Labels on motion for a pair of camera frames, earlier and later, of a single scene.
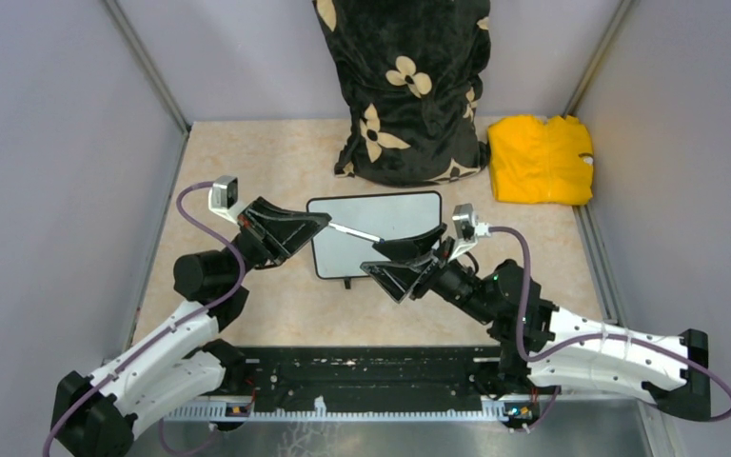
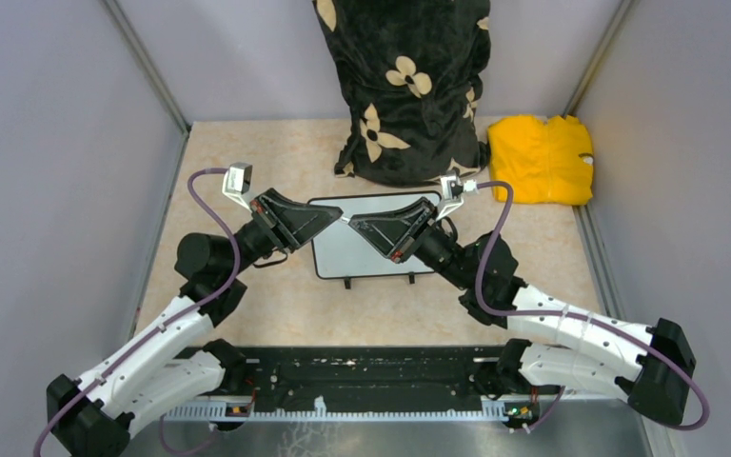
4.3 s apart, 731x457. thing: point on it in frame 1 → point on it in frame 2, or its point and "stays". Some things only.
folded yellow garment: x=533 y=161 stays
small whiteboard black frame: x=339 y=253 stays
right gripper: x=400 y=277 → x=400 y=233
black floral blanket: x=412 y=70 stays
